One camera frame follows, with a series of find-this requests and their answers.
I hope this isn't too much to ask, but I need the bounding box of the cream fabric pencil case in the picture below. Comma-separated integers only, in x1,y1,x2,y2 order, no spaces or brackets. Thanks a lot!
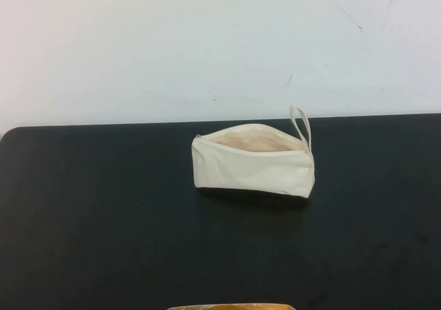
190,105,316,199

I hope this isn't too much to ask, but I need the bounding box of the yellow brown cardboard piece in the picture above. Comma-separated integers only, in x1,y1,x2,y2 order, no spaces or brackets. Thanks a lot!
167,302,297,310

